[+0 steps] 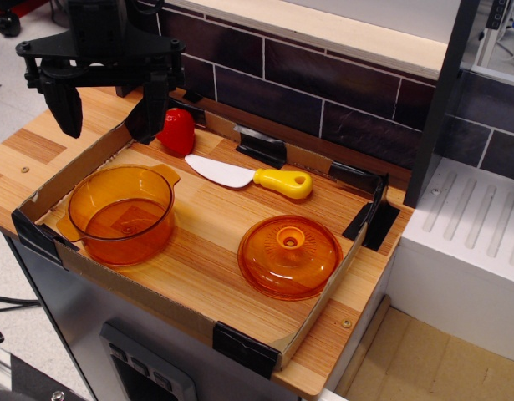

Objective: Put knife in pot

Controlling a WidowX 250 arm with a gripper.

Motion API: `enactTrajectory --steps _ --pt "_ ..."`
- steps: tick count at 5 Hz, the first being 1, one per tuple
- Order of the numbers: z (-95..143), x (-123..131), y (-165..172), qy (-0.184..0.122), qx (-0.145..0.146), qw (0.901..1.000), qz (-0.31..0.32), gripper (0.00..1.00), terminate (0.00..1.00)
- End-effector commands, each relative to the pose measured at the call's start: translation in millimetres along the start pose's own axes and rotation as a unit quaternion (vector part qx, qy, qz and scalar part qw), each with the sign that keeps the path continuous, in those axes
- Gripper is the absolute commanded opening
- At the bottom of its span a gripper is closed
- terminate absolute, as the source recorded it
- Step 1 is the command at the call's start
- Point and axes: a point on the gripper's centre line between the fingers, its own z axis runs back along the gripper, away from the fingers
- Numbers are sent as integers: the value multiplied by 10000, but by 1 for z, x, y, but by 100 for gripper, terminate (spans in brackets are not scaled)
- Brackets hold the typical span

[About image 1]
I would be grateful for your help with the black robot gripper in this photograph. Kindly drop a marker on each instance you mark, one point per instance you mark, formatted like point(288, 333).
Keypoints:
point(102, 48)

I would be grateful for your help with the cardboard fence with black tape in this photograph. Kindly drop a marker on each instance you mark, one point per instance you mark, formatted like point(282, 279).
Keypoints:
point(195, 284)

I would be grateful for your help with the orange transparent plastic pot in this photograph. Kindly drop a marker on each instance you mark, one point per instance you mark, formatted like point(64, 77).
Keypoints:
point(123, 215)

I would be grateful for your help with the orange transparent pot lid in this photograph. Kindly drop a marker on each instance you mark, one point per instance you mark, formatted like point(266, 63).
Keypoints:
point(288, 257)

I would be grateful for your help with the red toy strawberry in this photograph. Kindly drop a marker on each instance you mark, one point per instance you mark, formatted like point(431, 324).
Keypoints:
point(178, 134)

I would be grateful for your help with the black caster wheel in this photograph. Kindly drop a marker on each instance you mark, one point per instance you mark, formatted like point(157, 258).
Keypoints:
point(10, 25)

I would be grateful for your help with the toy oven control panel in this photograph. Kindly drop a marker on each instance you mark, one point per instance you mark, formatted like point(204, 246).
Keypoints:
point(144, 375)

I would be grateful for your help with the white toy sink drainboard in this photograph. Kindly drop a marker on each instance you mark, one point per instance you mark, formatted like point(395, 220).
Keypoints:
point(454, 266)

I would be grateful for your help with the black vertical post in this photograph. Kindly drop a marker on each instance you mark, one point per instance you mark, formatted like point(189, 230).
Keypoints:
point(431, 142)

